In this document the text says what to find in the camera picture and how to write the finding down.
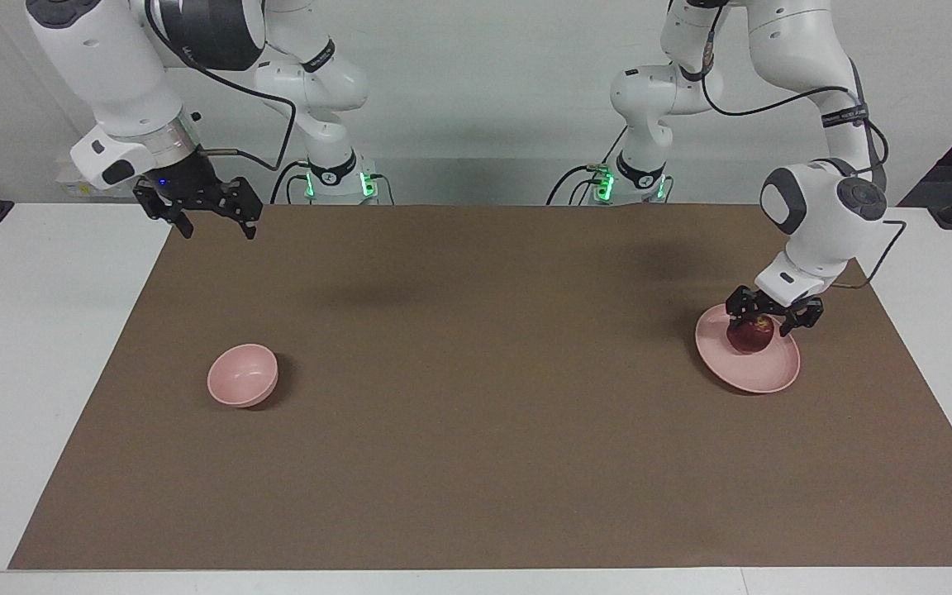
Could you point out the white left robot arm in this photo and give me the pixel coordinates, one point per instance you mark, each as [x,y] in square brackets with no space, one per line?
[823,207]

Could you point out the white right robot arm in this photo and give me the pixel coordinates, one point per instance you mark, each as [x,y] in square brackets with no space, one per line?
[112,66]

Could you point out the white wall socket box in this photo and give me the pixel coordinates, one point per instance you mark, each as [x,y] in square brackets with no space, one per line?
[71,186]

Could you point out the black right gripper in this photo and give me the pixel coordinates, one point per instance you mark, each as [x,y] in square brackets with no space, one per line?
[187,182]

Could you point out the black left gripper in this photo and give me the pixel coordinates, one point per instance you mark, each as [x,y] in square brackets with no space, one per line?
[778,310]

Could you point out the red apple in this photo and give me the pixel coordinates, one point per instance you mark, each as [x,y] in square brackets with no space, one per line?
[750,339]

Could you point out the pink bowl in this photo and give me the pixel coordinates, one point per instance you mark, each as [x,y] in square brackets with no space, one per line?
[242,376]

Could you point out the pink plate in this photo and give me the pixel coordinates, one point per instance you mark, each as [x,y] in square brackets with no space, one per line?
[761,372]

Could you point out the brown table mat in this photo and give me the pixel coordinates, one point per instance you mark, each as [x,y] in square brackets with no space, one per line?
[484,454]

